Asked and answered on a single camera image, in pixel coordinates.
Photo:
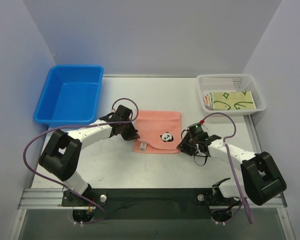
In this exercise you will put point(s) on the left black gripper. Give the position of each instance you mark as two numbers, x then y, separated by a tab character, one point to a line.
129	132

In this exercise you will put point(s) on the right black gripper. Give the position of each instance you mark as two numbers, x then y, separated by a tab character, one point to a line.
185	146

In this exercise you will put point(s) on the pink towel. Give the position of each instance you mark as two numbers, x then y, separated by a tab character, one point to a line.
159	132

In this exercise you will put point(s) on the orange lion print towel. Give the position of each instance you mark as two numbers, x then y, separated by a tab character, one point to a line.
206	101

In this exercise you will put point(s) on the cream green patterned towel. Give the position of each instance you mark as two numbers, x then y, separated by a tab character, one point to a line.
229	101

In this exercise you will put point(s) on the yellow patterned towel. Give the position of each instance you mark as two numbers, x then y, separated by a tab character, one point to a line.
211	100

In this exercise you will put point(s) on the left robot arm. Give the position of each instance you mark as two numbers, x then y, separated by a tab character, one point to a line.
61	155

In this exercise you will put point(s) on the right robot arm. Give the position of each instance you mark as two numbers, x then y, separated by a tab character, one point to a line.
261	178

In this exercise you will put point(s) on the blue plastic bin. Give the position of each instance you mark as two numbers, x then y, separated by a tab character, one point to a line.
70	95

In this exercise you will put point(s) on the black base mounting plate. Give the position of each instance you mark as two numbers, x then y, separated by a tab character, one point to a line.
159	209

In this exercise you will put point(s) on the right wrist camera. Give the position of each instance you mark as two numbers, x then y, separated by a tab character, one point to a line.
196	131

